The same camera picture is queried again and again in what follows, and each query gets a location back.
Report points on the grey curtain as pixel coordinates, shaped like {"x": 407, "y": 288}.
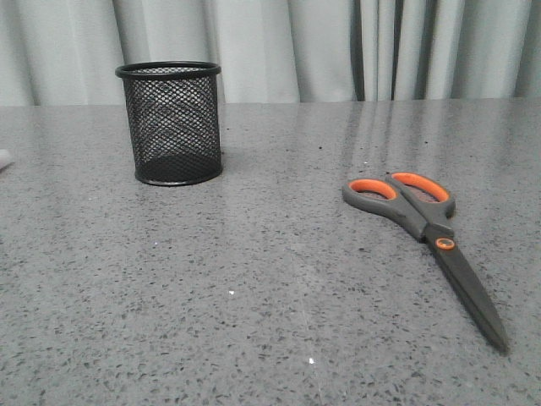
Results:
{"x": 66, "y": 52}

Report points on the black mesh pen holder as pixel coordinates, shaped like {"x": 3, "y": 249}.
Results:
{"x": 173, "y": 121}

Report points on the grey orange scissors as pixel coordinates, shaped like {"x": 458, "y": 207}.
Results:
{"x": 423, "y": 208}

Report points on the pink marker pen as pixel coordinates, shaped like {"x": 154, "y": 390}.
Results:
{"x": 6, "y": 159}

